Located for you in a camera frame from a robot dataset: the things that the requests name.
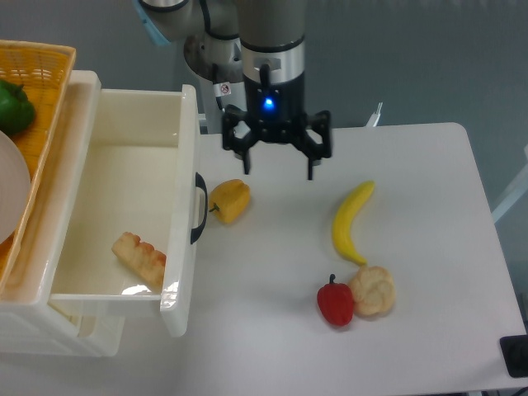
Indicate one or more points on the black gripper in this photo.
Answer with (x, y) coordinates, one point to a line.
(276, 114)

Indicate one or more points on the square bread piece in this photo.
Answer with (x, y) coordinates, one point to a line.
(142, 258)

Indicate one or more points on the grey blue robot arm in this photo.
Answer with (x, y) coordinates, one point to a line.
(249, 58)

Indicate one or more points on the upper white drawer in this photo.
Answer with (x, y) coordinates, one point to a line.
(138, 177)

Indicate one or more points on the round bread roll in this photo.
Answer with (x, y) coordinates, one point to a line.
(373, 291)

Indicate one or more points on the white drawer cabinet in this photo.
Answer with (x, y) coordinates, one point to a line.
(29, 324)

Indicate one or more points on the yellow bell pepper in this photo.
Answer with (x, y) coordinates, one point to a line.
(229, 200)

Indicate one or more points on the yellow banana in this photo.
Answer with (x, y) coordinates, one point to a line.
(343, 221)

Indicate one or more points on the red bell pepper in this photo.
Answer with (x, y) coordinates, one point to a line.
(336, 303)

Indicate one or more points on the orange woven basket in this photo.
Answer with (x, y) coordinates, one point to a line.
(44, 70)

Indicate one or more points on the green bell pepper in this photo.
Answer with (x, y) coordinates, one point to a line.
(17, 112)

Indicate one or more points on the white plate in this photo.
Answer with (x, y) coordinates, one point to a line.
(15, 186)

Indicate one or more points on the black device at edge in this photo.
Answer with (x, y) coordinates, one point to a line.
(514, 352)

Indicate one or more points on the black drawer handle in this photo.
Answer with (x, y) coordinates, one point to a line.
(202, 208)

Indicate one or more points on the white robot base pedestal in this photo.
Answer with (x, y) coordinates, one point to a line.
(217, 65)

